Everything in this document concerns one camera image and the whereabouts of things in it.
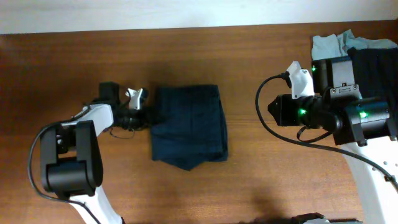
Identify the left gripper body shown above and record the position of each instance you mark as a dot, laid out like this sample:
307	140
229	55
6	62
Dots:
134	119

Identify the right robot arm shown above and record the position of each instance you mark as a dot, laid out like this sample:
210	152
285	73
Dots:
363	128

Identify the light grey shirt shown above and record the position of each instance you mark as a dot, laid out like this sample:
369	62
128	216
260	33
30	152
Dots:
338	45

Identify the black garment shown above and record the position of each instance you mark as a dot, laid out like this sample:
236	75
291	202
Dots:
375	71

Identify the navy blue shorts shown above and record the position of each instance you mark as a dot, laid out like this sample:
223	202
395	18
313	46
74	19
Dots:
192	127

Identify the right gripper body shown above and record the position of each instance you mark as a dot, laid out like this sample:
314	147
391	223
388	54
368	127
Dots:
302	112

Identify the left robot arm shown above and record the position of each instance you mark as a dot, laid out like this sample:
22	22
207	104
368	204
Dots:
71	167

